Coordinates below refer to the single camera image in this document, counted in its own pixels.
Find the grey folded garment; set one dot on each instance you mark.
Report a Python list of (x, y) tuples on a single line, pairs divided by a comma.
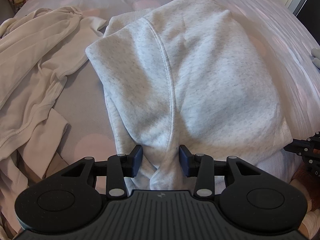
[(316, 57)]

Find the pink dotted bed sheet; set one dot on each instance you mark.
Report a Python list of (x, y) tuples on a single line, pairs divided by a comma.
[(280, 38)]

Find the orange brown cloth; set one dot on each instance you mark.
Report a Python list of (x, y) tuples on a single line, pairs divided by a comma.
[(309, 186)]

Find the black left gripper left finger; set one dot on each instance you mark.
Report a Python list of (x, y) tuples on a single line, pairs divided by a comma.
[(77, 195)]

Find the light grey printed sweatshirt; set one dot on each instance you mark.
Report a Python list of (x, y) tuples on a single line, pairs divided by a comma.
[(186, 73)]

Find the cream white garment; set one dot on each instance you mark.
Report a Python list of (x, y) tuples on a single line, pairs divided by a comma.
[(38, 53)]

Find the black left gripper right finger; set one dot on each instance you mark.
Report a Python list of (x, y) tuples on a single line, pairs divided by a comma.
[(249, 198)]

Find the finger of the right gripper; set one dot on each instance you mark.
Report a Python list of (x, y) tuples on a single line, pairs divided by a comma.
[(309, 151)]

